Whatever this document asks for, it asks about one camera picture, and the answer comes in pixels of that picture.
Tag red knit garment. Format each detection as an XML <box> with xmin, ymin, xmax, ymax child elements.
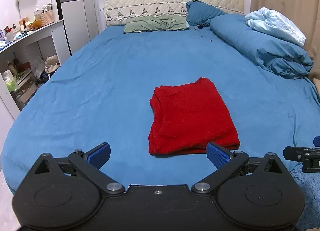
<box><xmin>148</xmin><ymin>77</ymin><xmax>241</xmax><ymax>156</ymax></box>

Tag brown box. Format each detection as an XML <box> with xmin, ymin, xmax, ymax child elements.
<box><xmin>16</xmin><ymin>62</ymin><xmax>31</xmax><ymax>72</ymax></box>

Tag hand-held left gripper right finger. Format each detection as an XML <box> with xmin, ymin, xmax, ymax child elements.
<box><xmin>191</xmin><ymin>142</ymin><xmax>286</xmax><ymax>196</ymax></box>

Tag bed with blue sheet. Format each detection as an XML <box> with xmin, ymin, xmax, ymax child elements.
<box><xmin>1</xmin><ymin>26</ymin><xmax>320</xmax><ymax>196</ymax></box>

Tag green packet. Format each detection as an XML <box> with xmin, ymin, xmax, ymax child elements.
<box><xmin>2</xmin><ymin>70</ymin><xmax>17</xmax><ymax>92</ymax></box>

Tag cream tote bag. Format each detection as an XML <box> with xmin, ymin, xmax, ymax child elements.
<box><xmin>44</xmin><ymin>55</ymin><xmax>60</xmax><ymax>74</ymax></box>

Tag blue duvet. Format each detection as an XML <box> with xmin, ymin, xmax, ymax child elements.
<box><xmin>210</xmin><ymin>13</ymin><xmax>314</xmax><ymax>79</ymax></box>

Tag woven storage basket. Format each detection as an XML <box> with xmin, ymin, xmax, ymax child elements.
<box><xmin>40</xmin><ymin>9</ymin><xmax>55</xmax><ymax>27</ymax></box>

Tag green pillow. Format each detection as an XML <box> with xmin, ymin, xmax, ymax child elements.
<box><xmin>123</xmin><ymin>16</ymin><xmax>189</xmax><ymax>34</ymax></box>

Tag light blue blanket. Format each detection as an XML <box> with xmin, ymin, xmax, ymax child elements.
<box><xmin>245</xmin><ymin>7</ymin><xmax>307</xmax><ymax>47</ymax></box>

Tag grey and white wardrobe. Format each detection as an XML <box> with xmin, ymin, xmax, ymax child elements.
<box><xmin>54</xmin><ymin>0</ymin><xmax>100</xmax><ymax>55</ymax></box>

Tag white desk shelf unit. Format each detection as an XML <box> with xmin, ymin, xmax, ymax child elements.
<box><xmin>0</xmin><ymin>19</ymin><xmax>72</xmax><ymax>119</ymax></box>

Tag blue fluffy rug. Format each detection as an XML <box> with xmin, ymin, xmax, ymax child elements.
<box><xmin>289</xmin><ymin>168</ymin><xmax>320</xmax><ymax>231</ymax></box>

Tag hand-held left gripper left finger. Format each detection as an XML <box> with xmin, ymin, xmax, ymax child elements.
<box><xmin>34</xmin><ymin>142</ymin><xmax>126</xmax><ymax>196</ymax></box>

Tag dark blue pillow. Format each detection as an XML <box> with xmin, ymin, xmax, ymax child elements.
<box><xmin>185</xmin><ymin>0</ymin><xmax>228</xmax><ymax>27</ymax></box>

